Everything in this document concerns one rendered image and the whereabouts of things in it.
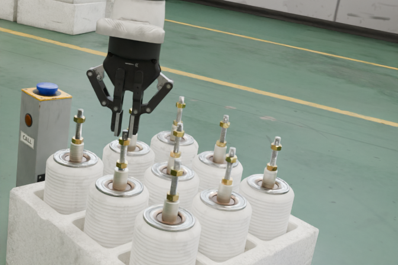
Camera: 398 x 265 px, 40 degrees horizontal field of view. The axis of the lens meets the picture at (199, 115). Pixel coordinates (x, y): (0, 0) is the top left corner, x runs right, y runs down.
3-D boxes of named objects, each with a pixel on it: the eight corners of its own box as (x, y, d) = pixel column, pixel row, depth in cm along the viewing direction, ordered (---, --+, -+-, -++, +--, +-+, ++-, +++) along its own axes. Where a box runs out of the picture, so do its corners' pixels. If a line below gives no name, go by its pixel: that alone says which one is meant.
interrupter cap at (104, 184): (114, 203, 82) (114, 199, 81) (85, 183, 87) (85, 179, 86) (153, 193, 87) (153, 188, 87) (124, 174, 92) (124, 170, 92)
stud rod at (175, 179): (175, 208, 79) (182, 160, 77) (172, 210, 78) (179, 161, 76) (169, 206, 79) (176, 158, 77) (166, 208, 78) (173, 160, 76)
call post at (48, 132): (29, 248, 111) (39, 101, 102) (12, 232, 115) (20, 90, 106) (60, 239, 116) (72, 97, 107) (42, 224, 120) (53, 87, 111)
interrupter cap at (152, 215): (160, 238, 74) (161, 233, 74) (132, 212, 80) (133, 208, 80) (205, 228, 79) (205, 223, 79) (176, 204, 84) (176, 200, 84)
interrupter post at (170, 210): (166, 225, 78) (169, 204, 77) (157, 217, 79) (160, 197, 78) (180, 222, 79) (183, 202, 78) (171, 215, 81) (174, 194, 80)
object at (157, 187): (176, 284, 95) (192, 189, 90) (124, 269, 97) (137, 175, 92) (191, 256, 104) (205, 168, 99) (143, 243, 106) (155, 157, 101)
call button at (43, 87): (42, 99, 104) (43, 88, 103) (31, 92, 106) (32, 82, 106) (61, 96, 107) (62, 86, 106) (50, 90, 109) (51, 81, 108)
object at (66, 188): (83, 271, 94) (93, 175, 89) (29, 259, 95) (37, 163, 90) (100, 244, 104) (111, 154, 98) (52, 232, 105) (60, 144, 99)
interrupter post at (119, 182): (117, 193, 85) (119, 173, 84) (108, 186, 87) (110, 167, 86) (130, 189, 87) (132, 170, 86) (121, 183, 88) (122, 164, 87)
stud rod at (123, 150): (118, 177, 85) (124, 131, 83) (116, 174, 86) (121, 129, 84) (124, 177, 86) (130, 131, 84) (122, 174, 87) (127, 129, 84)
